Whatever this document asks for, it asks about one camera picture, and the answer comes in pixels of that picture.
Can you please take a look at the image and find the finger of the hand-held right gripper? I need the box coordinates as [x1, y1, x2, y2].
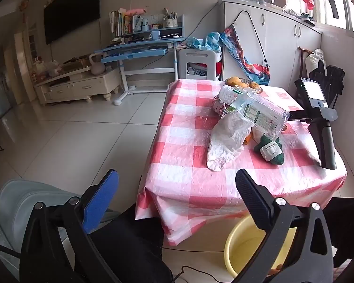
[287, 110, 310, 122]

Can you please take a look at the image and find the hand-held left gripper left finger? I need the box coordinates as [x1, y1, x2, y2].
[19, 169, 121, 283]

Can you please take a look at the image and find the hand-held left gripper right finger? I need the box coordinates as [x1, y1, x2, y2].
[235, 169, 334, 283]

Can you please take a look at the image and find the clear plastic bottle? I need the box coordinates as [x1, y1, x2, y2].
[218, 85, 290, 140]

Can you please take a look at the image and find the yellow plastic basin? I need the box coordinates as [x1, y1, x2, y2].
[224, 214, 297, 279]

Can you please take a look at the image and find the white plastic bag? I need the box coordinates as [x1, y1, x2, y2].
[206, 112, 254, 172]

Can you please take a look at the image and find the green knitted cloth white label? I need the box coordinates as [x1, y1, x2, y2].
[254, 136, 285, 164]

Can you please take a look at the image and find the person's left leg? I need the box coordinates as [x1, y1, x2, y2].
[85, 202, 174, 283]

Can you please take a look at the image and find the person's leg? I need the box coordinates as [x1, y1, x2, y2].
[85, 202, 174, 283]
[323, 196, 354, 269]

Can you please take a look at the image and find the white sack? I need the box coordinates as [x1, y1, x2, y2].
[305, 49, 325, 71]

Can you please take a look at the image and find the table with pink checkered cloth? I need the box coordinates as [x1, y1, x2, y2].
[135, 79, 348, 246]

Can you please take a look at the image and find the red white printed wrapper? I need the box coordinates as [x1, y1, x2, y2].
[213, 94, 236, 119]

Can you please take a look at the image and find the white storage cabinet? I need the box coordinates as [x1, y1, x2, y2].
[221, 0, 323, 87]

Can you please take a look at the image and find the light grey-blue seat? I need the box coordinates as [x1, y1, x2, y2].
[0, 180, 113, 280]

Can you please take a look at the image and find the person's right leg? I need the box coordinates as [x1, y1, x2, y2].
[323, 196, 354, 269]

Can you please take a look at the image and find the white plastic stool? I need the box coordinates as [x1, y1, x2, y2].
[178, 49, 223, 81]

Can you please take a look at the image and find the light blue plastic bag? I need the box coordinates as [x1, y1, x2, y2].
[184, 31, 222, 52]

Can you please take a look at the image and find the cream television cabinet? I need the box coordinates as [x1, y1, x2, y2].
[33, 68, 121, 104]

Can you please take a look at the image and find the grey kettlebell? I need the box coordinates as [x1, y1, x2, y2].
[89, 52, 107, 75]

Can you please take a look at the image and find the blue white study desk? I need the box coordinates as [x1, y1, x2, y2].
[100, 15, 185, 106]

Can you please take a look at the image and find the white pen holder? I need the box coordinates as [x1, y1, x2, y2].
[162, 7, 178, 28]

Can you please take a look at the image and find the row of books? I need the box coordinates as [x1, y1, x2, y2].
[109, 9, 135, 37]

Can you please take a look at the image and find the black flat television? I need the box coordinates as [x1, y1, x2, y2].
[44, 0, 101, 45]

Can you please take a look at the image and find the dark wire fruit basket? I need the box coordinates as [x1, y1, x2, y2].
[224, 78, 264, 94]

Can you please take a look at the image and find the black floor cable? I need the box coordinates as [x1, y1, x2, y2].
[162, 245, 228, 283]

